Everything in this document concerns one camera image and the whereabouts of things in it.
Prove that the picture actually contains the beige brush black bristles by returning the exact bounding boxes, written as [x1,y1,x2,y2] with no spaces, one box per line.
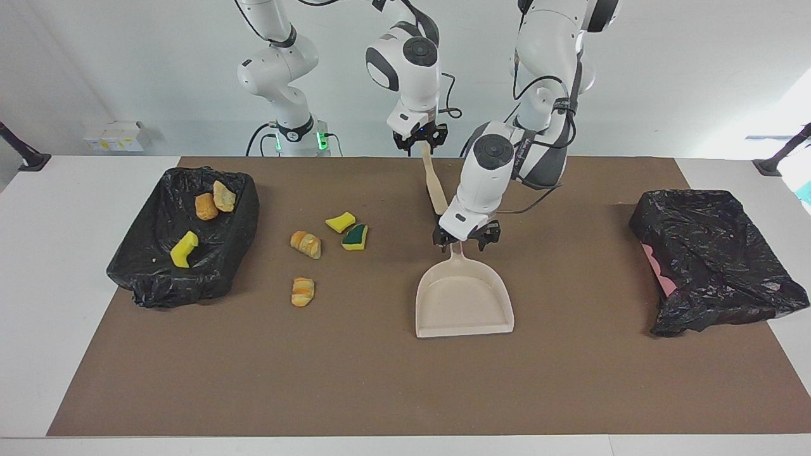
[420,142,450,219]

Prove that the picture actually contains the beige plastic dustpan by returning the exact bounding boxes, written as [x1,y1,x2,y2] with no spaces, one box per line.
[415,242,515,339]

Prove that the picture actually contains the green and yellow sponge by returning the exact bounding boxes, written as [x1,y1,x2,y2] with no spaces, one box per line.
[341,224,369,251]

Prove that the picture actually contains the striped croissant piece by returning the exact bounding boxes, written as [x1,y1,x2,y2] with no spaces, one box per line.
[291,277,316,308]
[290,231,322,260]
[212,180,237,212]

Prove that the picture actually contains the pink bin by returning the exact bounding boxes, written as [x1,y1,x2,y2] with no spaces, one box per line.
[641,243,676,298]

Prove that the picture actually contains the crumpled black trash bag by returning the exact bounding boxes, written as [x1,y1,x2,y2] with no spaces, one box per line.
[629,189,810,338]

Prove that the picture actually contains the black bag lined bin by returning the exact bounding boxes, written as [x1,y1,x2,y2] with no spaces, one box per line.
[106,167,260,309]

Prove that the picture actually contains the brown table mat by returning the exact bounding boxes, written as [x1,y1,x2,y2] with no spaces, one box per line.
[46,156,811,438]

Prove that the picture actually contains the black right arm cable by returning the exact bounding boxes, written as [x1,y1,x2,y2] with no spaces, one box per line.
[437,72,464,121]

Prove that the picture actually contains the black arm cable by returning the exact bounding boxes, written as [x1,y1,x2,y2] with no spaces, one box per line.
[437,72,464,121]
[501,47,582,216]

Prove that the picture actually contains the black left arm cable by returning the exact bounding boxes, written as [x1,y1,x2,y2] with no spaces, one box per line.
[501,47,582,216]

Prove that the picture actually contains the black base cable bundle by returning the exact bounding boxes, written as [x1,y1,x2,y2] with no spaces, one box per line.
[245,122,281,158]

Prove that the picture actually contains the white wall socket box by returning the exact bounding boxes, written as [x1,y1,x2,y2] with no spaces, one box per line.
[84,122,150,153]

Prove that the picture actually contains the black camera stand base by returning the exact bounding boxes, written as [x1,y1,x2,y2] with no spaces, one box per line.
[0,122,51,172]
[753,123,811,177]

